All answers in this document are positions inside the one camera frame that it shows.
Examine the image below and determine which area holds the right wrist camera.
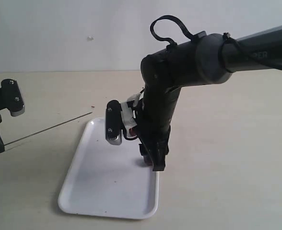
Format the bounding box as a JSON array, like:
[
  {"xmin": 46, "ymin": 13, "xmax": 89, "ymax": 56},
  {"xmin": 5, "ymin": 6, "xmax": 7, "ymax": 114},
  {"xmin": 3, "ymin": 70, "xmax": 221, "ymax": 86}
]
[{"xmin": 105, "ymin": 100, "xmax": 122, "ymax": 146}]

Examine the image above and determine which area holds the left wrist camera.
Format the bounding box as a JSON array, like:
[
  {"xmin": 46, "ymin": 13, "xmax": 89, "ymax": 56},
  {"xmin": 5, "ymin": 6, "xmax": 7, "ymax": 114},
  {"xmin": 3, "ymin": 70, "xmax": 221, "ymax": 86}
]
[{"xmin": 1, "ymin": 79, "xmax": 25, "ymax": 117}]

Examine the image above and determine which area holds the white plastic tray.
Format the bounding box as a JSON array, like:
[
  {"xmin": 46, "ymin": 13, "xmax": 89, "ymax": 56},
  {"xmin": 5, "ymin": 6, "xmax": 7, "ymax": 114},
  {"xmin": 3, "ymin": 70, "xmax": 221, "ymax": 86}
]
[{"xmin": 58, "ymin": 118, "xmax": 159, "ymax": 219}]

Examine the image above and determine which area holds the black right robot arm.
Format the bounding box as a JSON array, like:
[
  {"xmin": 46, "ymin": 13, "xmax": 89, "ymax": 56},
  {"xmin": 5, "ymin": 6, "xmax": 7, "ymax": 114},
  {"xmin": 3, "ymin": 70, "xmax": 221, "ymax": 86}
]
[{"xmin": 136, "ymin": 26, "xmax": 282, "ymax": 172}]

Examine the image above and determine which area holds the thin metal skewer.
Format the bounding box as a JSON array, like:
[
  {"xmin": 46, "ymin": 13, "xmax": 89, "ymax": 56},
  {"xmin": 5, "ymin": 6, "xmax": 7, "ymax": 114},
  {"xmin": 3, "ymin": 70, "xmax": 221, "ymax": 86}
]
[{"xmin": 4, "ymin": 112, "xmax": 93, "ymax": 146}]

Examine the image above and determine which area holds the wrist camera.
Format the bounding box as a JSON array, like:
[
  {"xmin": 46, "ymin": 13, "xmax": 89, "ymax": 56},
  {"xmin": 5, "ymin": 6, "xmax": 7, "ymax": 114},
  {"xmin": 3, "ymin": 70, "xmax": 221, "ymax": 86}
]
[
  {"xmin": 1, "ymin": 79, "xmax": 25, "ymax": 117},
  {"xmin": 105, "ymin": 100, "xmax": 122, "ymax": 146}
]

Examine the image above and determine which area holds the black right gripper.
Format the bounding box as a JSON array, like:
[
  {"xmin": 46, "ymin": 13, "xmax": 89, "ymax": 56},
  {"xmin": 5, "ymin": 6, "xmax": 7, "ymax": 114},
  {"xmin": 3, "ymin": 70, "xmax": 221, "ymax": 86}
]
[{"xmin": 134, "ymin": 112, "xmax": 171, "ymax": 172}]

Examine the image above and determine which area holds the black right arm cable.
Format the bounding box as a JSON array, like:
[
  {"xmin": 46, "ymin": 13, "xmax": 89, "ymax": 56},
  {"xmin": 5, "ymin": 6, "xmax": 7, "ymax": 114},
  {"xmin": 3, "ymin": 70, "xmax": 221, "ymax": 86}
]
[{"xmin": 150, "ymin": 15, "xmax": 199, "ymax": 48}]

